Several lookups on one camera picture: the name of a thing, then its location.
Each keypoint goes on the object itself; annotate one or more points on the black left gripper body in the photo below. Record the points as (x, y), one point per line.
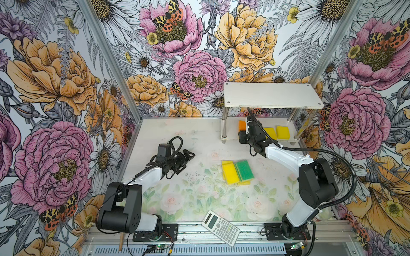
(176, 162)

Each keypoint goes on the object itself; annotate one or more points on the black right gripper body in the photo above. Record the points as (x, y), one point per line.
(245, 138)

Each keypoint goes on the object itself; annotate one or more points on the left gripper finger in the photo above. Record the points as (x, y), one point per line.
(186, 156)
(187, 152)

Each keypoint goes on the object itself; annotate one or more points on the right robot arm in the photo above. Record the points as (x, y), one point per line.
(317, 184)

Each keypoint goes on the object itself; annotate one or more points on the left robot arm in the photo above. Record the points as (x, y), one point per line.
(121, 211)

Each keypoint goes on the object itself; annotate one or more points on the white two-tier shelf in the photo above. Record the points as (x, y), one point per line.
(294, 96)

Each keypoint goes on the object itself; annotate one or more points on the green scouring sponge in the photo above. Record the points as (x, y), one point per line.
(244, 171)

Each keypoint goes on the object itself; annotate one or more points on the yellow top stack sponge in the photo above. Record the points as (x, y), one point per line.
(229, 172)

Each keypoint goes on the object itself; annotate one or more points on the white scientific calculator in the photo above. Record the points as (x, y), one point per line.
(221, 228)

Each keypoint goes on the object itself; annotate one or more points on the green circuit board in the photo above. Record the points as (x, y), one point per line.
(159, 248)

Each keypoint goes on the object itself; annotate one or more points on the wooden stick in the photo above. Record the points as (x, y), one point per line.
(121, 242)

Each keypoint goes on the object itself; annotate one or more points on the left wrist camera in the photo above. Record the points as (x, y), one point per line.
(164, 152)

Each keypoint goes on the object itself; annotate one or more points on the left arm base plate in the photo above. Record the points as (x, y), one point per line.
(167, 233)

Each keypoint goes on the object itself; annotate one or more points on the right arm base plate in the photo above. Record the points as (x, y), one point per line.
(279, 232)

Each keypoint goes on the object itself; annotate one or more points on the aluminium front rail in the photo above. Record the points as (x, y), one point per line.
(194, 233)

